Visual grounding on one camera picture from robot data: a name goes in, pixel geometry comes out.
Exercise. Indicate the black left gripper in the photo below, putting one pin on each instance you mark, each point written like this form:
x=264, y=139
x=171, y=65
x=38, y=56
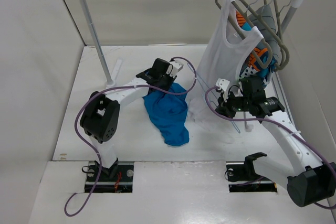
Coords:
x=170, y=80

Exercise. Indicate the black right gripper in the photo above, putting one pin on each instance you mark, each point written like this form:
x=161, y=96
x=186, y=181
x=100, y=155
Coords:
x=223, y=107

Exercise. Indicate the blue t shirt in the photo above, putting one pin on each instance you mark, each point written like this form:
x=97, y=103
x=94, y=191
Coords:
x=168, y=113

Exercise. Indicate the light blue wire hanger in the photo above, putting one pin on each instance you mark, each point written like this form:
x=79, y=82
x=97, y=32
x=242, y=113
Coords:
x=213, y=98

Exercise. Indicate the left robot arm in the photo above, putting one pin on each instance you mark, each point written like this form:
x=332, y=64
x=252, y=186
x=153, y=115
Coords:
x=100, y=117

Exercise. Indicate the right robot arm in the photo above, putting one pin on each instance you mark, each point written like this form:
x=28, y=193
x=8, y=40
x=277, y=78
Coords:
x=310, y=178

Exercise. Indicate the grey velvet hanger middle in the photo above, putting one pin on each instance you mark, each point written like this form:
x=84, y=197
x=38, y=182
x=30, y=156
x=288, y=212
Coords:
x=284, y=52

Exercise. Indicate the grey velvet hanger rear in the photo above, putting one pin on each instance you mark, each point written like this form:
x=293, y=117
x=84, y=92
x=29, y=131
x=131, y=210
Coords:
x=277, y=13

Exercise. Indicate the white plastic strip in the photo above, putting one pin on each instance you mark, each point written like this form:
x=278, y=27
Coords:
x=116, y=68

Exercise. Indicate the white mesh tank top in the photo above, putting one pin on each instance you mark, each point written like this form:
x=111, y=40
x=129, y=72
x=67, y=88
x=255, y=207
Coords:
x=227, y=51

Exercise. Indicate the grey garment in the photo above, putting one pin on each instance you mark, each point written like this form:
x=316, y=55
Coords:
x=267, y=17

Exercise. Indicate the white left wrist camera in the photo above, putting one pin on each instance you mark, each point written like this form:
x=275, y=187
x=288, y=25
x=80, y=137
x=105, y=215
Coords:
x=174, y=68

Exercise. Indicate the aluminium rail right side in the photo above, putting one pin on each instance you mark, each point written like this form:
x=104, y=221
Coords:
x=280, y=94

